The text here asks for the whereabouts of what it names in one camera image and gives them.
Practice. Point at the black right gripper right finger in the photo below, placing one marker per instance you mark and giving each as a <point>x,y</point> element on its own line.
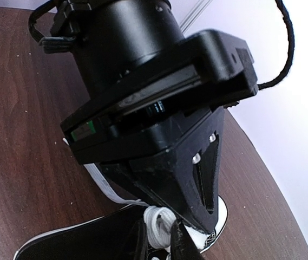
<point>182,246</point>

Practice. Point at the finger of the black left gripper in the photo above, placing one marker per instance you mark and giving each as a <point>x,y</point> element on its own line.
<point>164,181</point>
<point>203,144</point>

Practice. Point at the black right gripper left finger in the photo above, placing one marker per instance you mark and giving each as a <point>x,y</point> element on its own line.
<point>136,246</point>

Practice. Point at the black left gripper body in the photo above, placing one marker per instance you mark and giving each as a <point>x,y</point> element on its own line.
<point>151,108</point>

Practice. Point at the black white canvas sneaker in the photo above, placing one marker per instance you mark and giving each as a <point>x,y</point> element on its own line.
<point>105,237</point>

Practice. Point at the white shoelace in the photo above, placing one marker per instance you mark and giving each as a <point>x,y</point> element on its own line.
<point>159,222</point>

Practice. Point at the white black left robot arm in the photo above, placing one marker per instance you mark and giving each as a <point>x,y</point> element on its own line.
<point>108,39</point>

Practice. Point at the left aluminium frame post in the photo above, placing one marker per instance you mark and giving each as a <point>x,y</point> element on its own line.
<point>199,7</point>

